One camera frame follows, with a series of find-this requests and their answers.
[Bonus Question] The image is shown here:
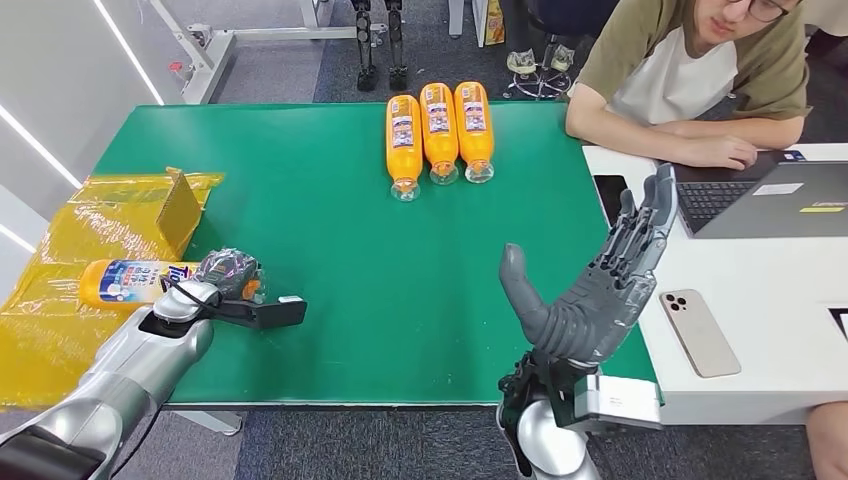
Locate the person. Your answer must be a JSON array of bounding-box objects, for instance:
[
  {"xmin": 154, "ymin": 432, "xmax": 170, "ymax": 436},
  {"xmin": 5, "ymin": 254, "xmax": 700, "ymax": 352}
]
[
  {"xmin": 564, "ymin": 0, "xmax": 814, "ymax": 173},
  {"xmin": 500, "ymin": 0, "xmax": 621, "ymax": 76}
]

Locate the grey laptop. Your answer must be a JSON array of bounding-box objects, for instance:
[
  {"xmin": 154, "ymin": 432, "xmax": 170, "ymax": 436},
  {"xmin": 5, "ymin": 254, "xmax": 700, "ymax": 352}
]
[{"xmin": 671, "ymin": 150, "xmax": 848, "ymax": 240}]

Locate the white metal stand frame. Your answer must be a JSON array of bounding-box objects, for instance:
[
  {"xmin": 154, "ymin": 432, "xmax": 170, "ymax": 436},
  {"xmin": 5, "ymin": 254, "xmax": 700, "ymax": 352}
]
[{"xmin": 148, "ymin": 0, "xmax": 387, "ymax": 106}]

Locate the chrome office chair base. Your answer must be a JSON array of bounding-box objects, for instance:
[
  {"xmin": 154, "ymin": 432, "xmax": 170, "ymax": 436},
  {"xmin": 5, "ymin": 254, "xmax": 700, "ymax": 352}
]
[{"xmin": 502, "ymin": 33, "xmax": 575, "ymax": 101}]

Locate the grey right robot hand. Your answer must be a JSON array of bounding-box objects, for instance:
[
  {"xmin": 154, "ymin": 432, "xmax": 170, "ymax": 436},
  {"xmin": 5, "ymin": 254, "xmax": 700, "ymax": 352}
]
[{"xmin": 497, "ymin": 162, "xmax": 681, "ymax": 370}]

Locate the black robot leg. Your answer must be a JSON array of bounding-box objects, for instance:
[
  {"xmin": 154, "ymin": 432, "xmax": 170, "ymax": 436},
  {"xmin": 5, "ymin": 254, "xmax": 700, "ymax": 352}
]
[
  {"xmin": 384, "ymin": 0, "xmax": 410, "ymax": 93},
  {"xmin": 350, "ymin": 0, "xmax": 378, "ymax": 93}
]

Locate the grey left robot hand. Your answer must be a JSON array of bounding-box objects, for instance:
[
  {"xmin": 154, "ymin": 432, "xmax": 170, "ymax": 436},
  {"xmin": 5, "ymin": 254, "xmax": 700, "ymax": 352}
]
[{"xmin": 193, "ymin": 247, "xmax": 267, "ymax": 305}]

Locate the orange detergent bottle blue label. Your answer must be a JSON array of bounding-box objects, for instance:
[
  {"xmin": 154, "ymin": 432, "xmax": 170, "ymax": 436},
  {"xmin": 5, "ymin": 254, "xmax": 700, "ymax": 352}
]
[{"xmin": 78, "ymin": 257, "xmax": 267, "ymax": 313}]

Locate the beige smartphone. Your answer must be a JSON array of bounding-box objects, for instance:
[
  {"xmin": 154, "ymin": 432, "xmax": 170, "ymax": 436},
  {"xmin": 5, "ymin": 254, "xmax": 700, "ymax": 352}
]
[{"xmin": 658, "ymin": 288, "xmax": 743, "ymax": 380}]

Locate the orange bottle clear cap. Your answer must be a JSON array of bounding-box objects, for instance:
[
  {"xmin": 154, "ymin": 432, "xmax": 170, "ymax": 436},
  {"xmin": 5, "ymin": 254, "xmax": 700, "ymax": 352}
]
[
  {"xmin": 419, "ymin": 82, "xmax": 460, "ymax": 187},
  {"xmin": 385, "ymin": 94, "xmax": 425, "ymax": 203},
  {"xmin": 453, "ymin": 80, "xmax": 496, "ymax": 185}
]

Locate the person's leg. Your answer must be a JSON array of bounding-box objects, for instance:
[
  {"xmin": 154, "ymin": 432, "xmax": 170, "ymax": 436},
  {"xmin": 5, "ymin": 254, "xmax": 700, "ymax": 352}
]
[{"xmin": 804, "ymin": 400, "xmax": 848, "ymax": 480}]

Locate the yellow film wrapped cardboard box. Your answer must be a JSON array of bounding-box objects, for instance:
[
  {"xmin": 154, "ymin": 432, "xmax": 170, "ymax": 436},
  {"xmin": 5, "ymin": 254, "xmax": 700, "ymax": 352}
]
[{"xmin": 0, "ymin": 166, "xmax": 226, "ymax": 409}]

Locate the black smartphone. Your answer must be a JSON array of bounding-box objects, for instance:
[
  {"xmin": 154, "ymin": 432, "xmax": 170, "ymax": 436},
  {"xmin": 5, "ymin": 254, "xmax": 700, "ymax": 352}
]
[{"xmin": 592, "ymin": 173, "xmax": 631, "ymax": 231}]

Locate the orange printed package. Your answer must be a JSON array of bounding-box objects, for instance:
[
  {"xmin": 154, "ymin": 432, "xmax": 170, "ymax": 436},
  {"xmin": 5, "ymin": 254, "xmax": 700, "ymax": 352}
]
[{"xmin": 482, "ymin": 0, "xmax": 507, "ymax": 47}]

